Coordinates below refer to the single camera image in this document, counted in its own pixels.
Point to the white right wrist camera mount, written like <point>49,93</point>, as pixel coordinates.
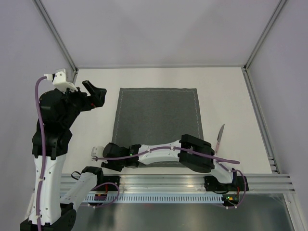
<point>97,152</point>

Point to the aluminium frame post left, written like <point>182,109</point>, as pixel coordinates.
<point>55,34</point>

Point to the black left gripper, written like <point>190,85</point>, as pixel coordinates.
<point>96,99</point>

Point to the aluminium mounting rail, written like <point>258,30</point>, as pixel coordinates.
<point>195,183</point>

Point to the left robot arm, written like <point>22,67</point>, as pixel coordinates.
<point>57,111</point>

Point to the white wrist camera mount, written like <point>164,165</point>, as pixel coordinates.
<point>63,80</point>
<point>97,152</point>

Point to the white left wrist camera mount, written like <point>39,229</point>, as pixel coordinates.
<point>63,80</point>

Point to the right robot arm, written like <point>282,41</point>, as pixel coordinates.
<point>189,152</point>

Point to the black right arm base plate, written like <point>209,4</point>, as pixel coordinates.
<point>211,184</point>

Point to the aluminium frame post right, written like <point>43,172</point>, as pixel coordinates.
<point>267,29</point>

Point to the pink handled knife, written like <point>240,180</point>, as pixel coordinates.
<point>219,139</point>

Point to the grey cloth napkin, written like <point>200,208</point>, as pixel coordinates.
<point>156,116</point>

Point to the white slotted cable duct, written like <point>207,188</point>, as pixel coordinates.
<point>165,198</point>

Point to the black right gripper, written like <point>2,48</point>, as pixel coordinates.
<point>109,165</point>

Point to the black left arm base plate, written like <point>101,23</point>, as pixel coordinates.
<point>110,184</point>

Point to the aluminium frame post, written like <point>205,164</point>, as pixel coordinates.
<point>267,29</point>
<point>55,34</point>

